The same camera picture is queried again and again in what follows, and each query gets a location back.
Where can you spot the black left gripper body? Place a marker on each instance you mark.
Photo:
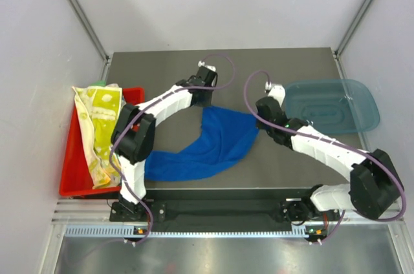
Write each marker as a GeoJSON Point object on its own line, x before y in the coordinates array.
{"type": "Point", "coordinates": [206, 99]}

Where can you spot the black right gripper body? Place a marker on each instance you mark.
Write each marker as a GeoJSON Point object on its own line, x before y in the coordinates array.
{"type": "Point", "coordinates": [264, 126]}

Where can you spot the blue towel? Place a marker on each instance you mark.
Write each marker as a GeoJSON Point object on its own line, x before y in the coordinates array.
{"type": "Point", "coordinates": [226, 137]}

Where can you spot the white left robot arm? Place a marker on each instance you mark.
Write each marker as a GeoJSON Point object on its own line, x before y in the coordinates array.
{"type": "Point", "coordinates": [134, 132]}

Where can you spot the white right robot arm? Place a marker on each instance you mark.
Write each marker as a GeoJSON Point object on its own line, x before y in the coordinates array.
{"type": "Point", "coordinates": [373, 184]}

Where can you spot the translucent blue tray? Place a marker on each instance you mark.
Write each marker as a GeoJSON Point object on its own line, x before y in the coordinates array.
{"type": "Point", "coordinates": [333, 106]}

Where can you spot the green towel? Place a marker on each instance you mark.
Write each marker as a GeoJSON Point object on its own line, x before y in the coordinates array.
{"type": "Point", "coordinates": [99, 83]}

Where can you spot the yellow patterned towel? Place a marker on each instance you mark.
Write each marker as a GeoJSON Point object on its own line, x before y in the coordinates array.
{"type": "Point", "coordinates": [97, 109]}

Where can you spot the red plastic bin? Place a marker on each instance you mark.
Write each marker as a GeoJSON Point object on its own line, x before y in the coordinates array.
{"type": "Point", "coordinates": [75, 178]}

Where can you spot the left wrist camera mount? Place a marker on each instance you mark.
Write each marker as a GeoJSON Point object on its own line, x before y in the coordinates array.
{"type": "Point", "coordinates": [203, 64]}

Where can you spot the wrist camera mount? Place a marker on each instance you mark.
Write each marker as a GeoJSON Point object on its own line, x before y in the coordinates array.
{"type": "Point", "coordinates": [275, 91]}
{"type": "Point", "coordinates": [203, 64]}

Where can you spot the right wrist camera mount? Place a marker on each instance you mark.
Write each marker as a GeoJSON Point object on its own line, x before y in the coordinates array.
{"type": "Point", "coordinates": [275, 91]}

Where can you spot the white slotted cable duct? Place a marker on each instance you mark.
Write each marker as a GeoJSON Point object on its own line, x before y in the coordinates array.
{"type": "Point", "coordinates": [130, 231]}

